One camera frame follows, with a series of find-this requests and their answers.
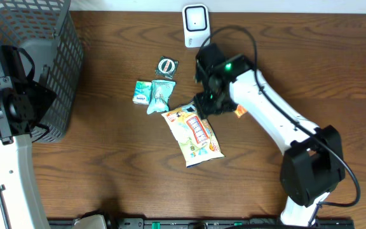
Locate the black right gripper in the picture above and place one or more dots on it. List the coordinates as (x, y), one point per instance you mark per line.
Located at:
(203, 109)

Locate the orange Kleenex tissue pack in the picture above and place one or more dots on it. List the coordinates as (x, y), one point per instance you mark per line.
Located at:
(240, 111)

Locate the round tape packet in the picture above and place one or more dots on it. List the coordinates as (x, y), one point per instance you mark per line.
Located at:
(167, 67)

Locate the teal snack packet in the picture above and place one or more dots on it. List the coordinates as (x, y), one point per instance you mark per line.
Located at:
(161, 91)

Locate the large white snack bag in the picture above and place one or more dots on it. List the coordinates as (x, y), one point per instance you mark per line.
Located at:
(195, 136)

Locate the teal Kleenex tissue pack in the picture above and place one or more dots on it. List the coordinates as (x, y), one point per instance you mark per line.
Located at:
(142, 92)

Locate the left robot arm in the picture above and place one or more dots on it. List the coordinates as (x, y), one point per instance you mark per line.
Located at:
(23, 103)

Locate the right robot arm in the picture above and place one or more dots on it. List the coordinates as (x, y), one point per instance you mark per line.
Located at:
(311, 167)

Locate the white barcode scanner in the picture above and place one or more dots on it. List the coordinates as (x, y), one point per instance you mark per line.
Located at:
(196, 24)

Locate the dark grey mesh basket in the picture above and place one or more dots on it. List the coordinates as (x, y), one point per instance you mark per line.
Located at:
(45, 30)

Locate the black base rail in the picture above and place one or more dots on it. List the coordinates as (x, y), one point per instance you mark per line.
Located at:
(139, 223)

